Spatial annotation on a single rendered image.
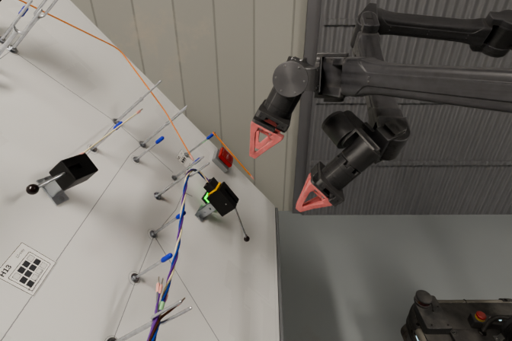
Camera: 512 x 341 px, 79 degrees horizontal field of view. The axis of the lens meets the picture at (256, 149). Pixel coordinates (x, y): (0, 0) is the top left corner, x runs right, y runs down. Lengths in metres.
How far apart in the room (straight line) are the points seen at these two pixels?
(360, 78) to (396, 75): 0.06
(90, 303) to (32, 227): 0.13
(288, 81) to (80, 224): 0.39
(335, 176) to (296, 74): 0.23
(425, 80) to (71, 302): 0.54
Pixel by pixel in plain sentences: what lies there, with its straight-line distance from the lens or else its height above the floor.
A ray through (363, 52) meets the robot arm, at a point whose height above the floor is 1.41.
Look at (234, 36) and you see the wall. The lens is 1.89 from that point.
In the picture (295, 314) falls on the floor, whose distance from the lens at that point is 1.90.
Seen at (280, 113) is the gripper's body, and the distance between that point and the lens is 0.59.
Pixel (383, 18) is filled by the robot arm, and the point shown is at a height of 1.48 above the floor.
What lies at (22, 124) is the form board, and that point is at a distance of 0.61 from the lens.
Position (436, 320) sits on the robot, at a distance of 1.72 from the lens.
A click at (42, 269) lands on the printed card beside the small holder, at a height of 1.26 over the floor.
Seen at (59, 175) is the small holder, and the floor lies 1.35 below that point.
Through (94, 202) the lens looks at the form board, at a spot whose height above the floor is 1.26.
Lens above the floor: 1.58
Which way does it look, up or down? 29 degrees down
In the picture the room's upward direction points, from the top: straight up
